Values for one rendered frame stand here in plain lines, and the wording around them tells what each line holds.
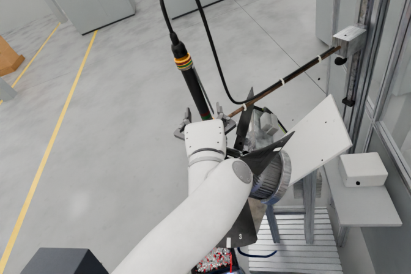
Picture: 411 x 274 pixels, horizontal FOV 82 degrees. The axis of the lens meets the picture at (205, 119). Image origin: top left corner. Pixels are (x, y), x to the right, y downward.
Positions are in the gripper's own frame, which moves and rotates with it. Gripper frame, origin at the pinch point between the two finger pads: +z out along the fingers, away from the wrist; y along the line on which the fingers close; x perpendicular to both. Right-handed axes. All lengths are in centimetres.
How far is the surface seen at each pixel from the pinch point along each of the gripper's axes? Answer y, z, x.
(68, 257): -66, -21, -46
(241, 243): 3, -23, -47
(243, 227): 4.6, -17.9, -46.4
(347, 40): 52, 29, -7
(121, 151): -145, 136, -190
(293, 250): 34, -5, -156
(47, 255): -76, -20, -47
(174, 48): -3.2, 5.5, 17.4
